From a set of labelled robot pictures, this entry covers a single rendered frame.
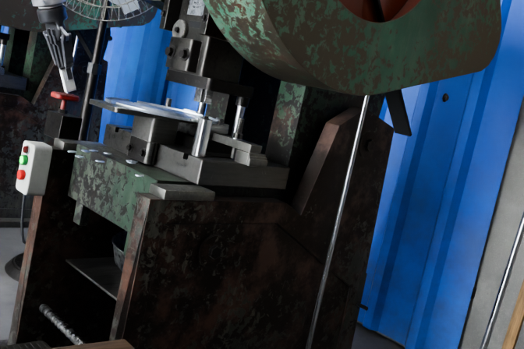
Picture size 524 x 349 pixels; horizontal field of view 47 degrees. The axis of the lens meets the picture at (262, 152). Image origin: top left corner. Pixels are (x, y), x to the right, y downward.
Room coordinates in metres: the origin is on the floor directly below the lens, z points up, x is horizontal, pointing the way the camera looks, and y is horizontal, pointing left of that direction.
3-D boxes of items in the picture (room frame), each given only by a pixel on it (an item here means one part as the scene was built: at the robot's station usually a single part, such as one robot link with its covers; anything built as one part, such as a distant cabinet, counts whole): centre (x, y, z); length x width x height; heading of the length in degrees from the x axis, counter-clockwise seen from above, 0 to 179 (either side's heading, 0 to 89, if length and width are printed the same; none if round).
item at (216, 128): (1.63, 0.19, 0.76); 0.15 x 0.09 x 0.05; 45
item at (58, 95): (1.70, 0.58, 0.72); 0.07 x 0.06 x 0.08; 135
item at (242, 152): (1.51, 0.06, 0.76); 0.17 x 0.06 x 0.10; 45
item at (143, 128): (1.51, 0.31, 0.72); 0.25 x 0.14 x 0.14; 135
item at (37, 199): (1.92, 0.27, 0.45); 0.92 x 0.12 x 0.90; 135
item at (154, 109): (1.54, 0.27, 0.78); 0.29 x 0.29 x 0.01
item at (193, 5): (1.60, 0.21, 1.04); 0.17 x 0.15 x 0.30; 135
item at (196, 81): (1.64, 0.18, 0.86); 0.20 x 0.16 x 0.05; 45
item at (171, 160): (1.63, 0.18, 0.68); 0.45 x 0.30 x 0.06; 45
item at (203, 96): (1.62, 0.19, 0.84); 0.05 x 0.03 x 0.04; 45
